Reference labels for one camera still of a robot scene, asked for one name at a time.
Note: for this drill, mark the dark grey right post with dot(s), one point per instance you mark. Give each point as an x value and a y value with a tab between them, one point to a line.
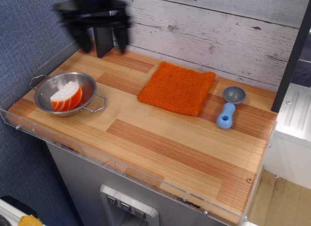
293	59

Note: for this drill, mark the dark grey post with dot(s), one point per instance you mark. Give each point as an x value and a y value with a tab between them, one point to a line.
293	59
102	33

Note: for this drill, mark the grey toy fridge cabinet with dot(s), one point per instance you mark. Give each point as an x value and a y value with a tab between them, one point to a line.
84	179

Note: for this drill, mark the orange salmon sushi toy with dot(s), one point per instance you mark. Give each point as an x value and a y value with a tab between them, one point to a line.
67	98

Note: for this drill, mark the stainless steel two-handled bowl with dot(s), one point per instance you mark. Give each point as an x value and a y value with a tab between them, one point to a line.
53	84

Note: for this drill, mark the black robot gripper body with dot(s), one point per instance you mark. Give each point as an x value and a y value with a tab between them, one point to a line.
78	13

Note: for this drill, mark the silver dispenser button panel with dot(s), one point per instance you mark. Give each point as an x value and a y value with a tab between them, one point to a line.
124	210

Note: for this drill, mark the black yellow object bottom-left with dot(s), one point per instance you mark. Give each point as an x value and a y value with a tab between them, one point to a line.
15	213

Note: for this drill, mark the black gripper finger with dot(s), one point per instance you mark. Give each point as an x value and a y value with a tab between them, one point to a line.
82	37
121	34

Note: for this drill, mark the dark grey left post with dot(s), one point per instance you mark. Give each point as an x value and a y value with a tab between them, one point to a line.
102	33

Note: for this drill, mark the clear acrylic table guard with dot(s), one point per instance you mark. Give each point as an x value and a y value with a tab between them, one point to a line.
27	169

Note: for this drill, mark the blue grey toy scoop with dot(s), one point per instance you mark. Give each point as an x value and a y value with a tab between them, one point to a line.
233	96

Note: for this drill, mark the orange knitted cloth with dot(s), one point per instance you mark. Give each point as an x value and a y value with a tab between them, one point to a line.
177	89

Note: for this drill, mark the white side cabinet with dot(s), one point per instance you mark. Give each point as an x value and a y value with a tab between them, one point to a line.
289	150

